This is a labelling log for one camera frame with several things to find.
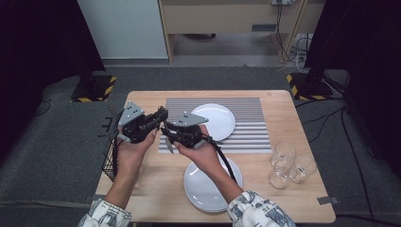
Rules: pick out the clear drinking glass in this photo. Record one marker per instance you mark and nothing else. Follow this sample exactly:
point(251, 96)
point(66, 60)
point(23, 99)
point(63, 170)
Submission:
point(304, 168)
point(279, 179)
point(285, 151)

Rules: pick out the person's right hand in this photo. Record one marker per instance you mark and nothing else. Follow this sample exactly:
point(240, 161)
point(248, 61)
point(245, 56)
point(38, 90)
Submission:
point(203, 157)

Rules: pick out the wooden desk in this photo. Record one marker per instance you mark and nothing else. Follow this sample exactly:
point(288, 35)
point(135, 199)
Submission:
point(214, 19)

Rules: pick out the black striped stand base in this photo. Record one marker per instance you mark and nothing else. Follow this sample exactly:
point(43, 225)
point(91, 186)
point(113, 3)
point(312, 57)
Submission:
point(310, 90)
point(94, 90)

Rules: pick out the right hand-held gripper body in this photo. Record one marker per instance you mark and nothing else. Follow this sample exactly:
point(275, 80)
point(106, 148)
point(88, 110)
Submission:
point(189, 132)

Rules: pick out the dark curtain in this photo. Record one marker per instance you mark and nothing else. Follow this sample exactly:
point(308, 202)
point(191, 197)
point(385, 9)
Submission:
point(38, 47)
point(372, 47)

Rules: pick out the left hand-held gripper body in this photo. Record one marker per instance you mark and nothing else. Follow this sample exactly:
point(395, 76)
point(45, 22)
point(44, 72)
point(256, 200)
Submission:
point(135, 126)

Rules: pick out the person's left hand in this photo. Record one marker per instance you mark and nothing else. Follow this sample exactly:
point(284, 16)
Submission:
point(130, 156)

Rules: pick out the white plate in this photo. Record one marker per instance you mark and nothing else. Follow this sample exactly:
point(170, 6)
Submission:
point(201, 189)
point(208, 210)
point(220, 121)

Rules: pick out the white panel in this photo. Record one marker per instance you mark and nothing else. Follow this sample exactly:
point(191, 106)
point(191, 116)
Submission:
point(126, 28)

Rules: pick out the grey tape piece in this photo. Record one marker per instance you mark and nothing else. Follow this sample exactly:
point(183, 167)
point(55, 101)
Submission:
point(327, 200)
point(94, 197)

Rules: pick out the grey striped placemat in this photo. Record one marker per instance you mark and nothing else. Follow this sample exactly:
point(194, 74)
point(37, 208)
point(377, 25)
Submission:
point(252, 126)

